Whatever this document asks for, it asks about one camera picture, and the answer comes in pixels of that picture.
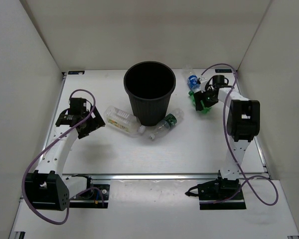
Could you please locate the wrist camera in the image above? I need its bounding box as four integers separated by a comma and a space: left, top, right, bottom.
198, 77, 210, 89
68, 98, 89, 117

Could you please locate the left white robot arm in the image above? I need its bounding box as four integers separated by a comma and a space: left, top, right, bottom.
24, 106, 105, 211

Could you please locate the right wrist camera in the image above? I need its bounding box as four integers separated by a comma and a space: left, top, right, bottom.
198, 77, 210, 89

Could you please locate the black table label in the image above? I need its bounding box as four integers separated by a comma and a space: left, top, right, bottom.
215, 69, 232, 74
67, 70, 85, 75

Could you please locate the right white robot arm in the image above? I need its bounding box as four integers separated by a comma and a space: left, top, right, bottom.
191, 75, 260, 181

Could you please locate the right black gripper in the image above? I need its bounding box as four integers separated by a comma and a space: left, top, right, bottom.
195, 87, 218, 111

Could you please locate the yellow label clear bottle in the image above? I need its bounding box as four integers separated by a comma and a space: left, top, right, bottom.
104, 106, 146, 135

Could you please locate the black ribbed plastic bin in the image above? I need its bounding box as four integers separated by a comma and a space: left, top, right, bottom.
124, 61, 176, 126

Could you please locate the right black table label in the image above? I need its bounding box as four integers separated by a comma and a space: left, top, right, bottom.
215, 69, 232, 74

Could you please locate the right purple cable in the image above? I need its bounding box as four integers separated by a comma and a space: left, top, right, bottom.
200, 63, 279, 206

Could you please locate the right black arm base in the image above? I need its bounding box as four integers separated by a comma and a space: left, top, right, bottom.
185, 173, 247, 211

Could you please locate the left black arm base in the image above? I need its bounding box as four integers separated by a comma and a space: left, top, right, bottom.
65, 174, 110, 209

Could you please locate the purple cable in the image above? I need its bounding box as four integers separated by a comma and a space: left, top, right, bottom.
200, 63, 279, 206
21, 89, 97, 226

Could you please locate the green plastic bottle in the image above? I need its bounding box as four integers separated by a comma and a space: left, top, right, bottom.
188, 91, 215, 113

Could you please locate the aluminium rail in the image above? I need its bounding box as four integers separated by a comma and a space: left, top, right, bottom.
62, 173, 271, 181

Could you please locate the blue label clear bottle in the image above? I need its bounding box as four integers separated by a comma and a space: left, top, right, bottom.
182, 65, 200, 93

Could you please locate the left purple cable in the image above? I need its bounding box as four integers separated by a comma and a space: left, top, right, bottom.
21, 89, 97, 226

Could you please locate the left black table label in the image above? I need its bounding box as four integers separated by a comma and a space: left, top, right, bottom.
67, 70, 85, 75

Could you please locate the green label clear bottle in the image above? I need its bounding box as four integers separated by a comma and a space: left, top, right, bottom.
149, 108, 184, 140

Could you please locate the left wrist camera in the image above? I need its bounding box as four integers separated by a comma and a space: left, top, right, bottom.
68, 98, 89, 117

